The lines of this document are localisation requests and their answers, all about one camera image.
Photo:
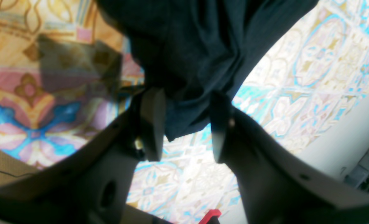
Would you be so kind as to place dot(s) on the black t-shirt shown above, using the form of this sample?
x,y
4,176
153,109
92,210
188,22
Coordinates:
x,y
191,48

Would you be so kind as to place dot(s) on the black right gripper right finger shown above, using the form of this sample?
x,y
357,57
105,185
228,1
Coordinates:
x,y
275,186

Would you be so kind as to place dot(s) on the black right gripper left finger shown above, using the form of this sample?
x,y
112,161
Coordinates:
x,y
92,185

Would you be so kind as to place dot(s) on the patterned colourful tablecloth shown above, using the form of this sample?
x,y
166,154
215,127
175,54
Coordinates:
x,y
66,74

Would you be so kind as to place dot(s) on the orange clamp bottom right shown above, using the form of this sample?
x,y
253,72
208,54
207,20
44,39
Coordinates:
x,y
211,217

